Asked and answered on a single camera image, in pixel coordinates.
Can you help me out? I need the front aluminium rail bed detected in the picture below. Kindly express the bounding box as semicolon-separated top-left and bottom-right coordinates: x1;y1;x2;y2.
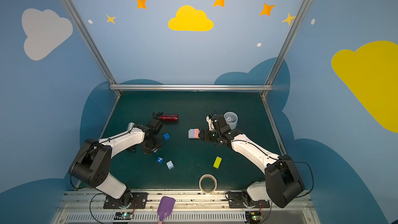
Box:
51;189;320;224

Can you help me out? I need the aluminium left corner post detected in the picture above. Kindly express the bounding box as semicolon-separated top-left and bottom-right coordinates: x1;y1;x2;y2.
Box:
61;0;117;86

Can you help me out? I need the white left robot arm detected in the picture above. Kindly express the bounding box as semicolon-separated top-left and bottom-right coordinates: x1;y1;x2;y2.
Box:
68;119;163;208

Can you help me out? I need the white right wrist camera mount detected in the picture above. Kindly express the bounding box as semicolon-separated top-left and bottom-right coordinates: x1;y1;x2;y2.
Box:
206;116;215;131

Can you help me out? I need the dark blue wooden cube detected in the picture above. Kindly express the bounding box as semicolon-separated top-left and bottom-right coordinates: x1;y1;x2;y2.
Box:
163;133;170;140

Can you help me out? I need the aluminium corner post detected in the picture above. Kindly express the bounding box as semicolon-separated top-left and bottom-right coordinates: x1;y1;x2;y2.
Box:
261;0;313;100
61;0;117;86

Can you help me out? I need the aluminium right corner post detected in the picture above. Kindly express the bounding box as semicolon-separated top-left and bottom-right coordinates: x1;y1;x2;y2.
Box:
261;0;313;100

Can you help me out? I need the roll of tape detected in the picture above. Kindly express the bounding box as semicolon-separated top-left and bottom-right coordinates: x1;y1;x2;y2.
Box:
199;174;218;195

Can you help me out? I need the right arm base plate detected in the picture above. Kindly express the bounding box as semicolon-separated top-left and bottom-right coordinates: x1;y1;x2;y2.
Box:
225;191;271;209

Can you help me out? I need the translucent plastic mug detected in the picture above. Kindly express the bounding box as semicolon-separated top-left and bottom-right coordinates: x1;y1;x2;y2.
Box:
223;112;238;130

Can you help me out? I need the right side frame rail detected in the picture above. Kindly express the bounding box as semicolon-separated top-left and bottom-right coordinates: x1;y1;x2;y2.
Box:
262;95;294;155

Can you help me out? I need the silver spray bottle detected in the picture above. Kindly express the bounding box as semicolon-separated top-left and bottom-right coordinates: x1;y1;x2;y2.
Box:
127;122;135;131

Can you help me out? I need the lime green wooden block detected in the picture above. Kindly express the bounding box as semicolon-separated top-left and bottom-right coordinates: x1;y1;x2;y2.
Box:
213;156;222;169

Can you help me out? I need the aluminium back frame rail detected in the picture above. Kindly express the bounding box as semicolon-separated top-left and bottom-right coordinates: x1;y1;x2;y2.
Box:
110;84;273;91

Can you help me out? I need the pink wooden block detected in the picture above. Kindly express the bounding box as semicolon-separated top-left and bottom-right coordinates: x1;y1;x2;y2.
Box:
194;129;200;139

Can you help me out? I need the pale blue wooden cube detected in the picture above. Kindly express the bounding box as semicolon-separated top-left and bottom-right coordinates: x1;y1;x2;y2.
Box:
166;161;174;170

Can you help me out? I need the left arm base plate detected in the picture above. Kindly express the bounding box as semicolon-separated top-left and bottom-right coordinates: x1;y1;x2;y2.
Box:
103;191;148;209

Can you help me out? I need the left side frame rail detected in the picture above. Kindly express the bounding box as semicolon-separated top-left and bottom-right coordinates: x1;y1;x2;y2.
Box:
72;96;120;191

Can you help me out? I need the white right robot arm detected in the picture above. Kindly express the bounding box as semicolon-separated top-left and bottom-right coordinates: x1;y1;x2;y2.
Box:
199;115;305;208

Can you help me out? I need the purple plastic scoop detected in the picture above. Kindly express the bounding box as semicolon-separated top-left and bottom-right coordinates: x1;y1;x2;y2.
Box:
157;196;176;224

